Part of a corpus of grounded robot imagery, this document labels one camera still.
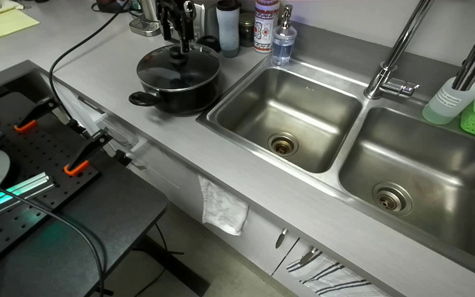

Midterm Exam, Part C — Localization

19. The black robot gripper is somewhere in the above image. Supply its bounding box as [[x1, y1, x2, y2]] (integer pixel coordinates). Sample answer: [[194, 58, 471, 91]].
[[156, 0, 195, 55]]

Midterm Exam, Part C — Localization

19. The glass pot lid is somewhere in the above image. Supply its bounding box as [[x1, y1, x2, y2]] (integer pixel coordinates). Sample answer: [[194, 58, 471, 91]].
[[136, 45, 220, 91]]

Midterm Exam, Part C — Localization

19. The black cooking pot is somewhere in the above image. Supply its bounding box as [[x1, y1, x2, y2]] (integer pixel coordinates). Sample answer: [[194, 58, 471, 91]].
[[126, 44, 222, 118]]

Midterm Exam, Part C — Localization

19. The white travel tumbler black lid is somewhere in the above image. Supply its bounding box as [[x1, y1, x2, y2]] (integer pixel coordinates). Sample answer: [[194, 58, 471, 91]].
[[215, 0, 240, 58]]

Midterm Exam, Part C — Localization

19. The dark glass jar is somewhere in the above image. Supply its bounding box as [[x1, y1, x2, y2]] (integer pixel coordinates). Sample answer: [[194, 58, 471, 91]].
[[238, 12, 253, 47]]

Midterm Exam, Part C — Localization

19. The red white patterned canister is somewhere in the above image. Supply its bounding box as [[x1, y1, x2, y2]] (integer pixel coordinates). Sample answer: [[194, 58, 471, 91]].
[[253, 0, 280, 53]]

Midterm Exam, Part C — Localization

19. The clear soap dispenser bottle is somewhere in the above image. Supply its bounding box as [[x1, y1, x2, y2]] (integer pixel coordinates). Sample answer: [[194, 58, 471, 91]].
[[270, 6, 296, 67]]

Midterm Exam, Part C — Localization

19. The lower black orange clamp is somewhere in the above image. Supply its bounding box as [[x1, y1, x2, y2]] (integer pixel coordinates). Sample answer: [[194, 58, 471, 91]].
[[62, 131, 110, 177]]

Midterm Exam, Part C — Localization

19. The black orange clamp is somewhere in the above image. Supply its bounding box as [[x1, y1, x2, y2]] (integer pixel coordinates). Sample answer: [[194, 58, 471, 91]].
[[62, 131, 110, 177], [12, 98, 57, 134]]

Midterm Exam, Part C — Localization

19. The yellow paper pad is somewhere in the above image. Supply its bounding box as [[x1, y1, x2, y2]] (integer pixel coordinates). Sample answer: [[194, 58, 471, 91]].
[[0, 9, 37, 39]]

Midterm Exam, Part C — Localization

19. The upper black orange clamp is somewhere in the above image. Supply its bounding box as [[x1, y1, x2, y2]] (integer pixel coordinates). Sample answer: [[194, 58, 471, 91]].
[[12, 98, 57, 134]]

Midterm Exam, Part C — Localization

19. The white hanging dish towel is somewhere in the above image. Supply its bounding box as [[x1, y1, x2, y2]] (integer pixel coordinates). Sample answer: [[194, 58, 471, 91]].
[[197, 177, 248, 237]]

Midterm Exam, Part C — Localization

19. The left chrome faucet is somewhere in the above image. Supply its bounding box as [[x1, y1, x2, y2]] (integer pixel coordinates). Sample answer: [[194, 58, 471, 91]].
[[362, 0, 431, 100]]

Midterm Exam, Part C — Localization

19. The black perforated breadboard table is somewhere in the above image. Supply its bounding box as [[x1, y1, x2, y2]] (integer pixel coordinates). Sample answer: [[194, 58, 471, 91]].
[[0, 60, 169, 297]]

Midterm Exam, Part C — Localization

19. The translucent plastic squeeze bottle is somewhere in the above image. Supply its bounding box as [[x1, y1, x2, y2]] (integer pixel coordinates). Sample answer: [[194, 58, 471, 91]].
[[421, 78, 475, 126]]

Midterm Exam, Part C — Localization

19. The stainless double sink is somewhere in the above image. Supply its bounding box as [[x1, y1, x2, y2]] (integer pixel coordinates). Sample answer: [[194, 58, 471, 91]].
[[205, 63, 475, 278]]

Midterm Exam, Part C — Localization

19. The black power cable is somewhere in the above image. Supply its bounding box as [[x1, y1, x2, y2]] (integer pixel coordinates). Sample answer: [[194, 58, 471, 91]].
[[47, 0, 134, 124]]

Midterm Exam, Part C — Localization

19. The black cable on breadboard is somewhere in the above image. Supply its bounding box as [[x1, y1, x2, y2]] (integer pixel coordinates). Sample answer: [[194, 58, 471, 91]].
[[0, 184, 110, 297]]

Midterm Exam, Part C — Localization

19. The grey cabinet with handles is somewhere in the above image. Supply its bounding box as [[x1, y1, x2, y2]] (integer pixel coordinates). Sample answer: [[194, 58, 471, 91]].
[[55, 83, 390, 297]]

